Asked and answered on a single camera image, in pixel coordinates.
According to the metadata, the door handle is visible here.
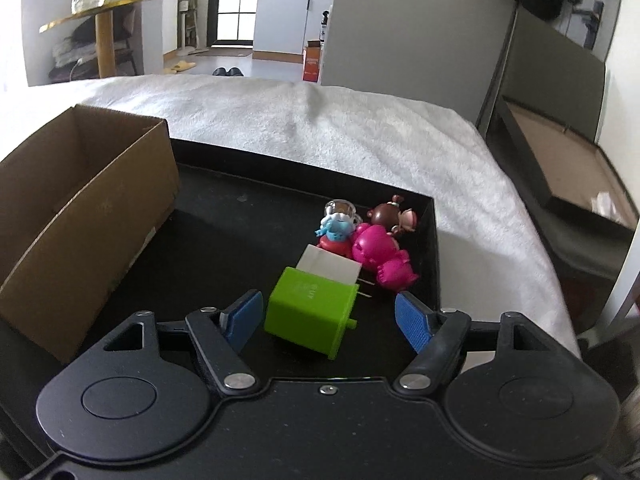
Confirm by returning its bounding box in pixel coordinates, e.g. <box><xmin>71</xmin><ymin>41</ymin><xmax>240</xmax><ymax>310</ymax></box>
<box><xmin>575</xmin><ymin>0</ymin><xmax>607</xmax><ymax>52</ymax></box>

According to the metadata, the pink pig toy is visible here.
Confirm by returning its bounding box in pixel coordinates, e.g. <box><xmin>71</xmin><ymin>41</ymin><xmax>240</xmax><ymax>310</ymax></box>
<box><xmin>351</xmin><ymin>224</ymin><xmax>418</xmax><ymax>292</ymax></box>

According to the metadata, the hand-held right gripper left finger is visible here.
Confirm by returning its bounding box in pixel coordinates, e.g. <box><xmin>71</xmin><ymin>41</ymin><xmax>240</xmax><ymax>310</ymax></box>
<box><xmin>102</xmin><ymin>289</ymin><xmax>265</xmax><ymax>397</ymax></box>

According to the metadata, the small clear glass cup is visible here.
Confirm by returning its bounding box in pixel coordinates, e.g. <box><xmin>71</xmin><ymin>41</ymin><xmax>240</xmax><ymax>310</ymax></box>
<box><xmin>324</xmin><ymin>199</ymin><xmax>362</xmax><ymax>227</ymax></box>

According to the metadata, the brown-haired doll figurine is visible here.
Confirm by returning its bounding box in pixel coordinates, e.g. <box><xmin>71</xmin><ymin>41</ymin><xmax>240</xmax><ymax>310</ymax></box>
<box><xmin>367</xmin><ymin>194</ymin><xmax>420</xmax><ymax>237</ymax></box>

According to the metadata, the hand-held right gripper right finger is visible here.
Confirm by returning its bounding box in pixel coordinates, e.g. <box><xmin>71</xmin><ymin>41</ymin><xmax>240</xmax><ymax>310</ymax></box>
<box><xmin>394</xmin><ymin>291</ymin><xmax>552</xmax><ymax>392</ymax></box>

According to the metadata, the white plug adapter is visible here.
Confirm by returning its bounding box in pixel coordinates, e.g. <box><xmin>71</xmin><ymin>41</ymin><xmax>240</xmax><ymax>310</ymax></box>
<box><xmin>297</xmin><ymin>244</ymin><xmax>373</xmax><ymax>301</ymax></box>

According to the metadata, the blue and red figurine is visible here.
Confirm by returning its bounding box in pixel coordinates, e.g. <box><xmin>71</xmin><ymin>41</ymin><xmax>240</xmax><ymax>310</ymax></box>
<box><xmin>315</xmin><ymin>212</ymin><xmax>357</xmax><ymax>256</ymax></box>

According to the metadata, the white tissue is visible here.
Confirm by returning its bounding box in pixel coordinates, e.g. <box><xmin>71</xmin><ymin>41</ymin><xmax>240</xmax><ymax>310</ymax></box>
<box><xmin>590</xmin><ymin>191</ymin><xmax>627</xmax><ymax>222</ymax></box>

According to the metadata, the white standing fan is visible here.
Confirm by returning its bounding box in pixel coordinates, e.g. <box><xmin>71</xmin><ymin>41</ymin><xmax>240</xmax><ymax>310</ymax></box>
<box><xmin>170</xmin><ymin>0</ymin><xmax>212</xmax><ymax>57</ymax></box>

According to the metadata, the white kitchen cabinet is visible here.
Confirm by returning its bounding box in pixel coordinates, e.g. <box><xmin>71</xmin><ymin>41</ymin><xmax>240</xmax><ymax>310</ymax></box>
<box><xmin>252</xmin><ymin>0</ymin><xmax>337</xmax><ymax>64</ymax></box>

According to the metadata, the orange carton box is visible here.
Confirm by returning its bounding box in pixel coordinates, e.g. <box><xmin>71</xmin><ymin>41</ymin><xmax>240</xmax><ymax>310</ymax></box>
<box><xmin>302</xmin><ymin>40</ymin><xmax>324</xmax><ymax>84</ymax></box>

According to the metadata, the green plastic toy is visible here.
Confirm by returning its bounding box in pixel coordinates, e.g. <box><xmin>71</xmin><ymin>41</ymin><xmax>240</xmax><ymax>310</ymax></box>
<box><xmin>263</xmin><ymin>266</ymin><xmax>361</xmax><ymax>361</ymax></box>

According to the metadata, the round gold-top table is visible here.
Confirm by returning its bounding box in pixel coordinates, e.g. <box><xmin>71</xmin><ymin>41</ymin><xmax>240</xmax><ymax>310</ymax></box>
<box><xmin>39</xmin><ymin>0</ymin><xmax>168</xmax><ymax>80</ymax></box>

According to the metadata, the black tray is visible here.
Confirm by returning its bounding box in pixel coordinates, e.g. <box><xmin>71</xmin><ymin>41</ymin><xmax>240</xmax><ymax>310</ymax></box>
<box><xmin>0</xmin><ymin>137</ymin><xmax>442</xmax><ymax>466</ymax></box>

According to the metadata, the brown cardboard box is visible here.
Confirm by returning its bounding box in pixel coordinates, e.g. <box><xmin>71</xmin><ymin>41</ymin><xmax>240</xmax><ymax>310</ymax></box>
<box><xmin>0</xmin><ymin>104</ymin><xmax>181</xmax><ymax>365</ymax></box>

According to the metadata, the stack of folded items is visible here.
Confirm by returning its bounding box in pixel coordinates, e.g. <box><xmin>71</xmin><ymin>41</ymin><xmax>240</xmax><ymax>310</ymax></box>
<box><xmin>49</xmin><ymin>35</ymin><xmax>101</xmax><ymax>83</ymax></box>

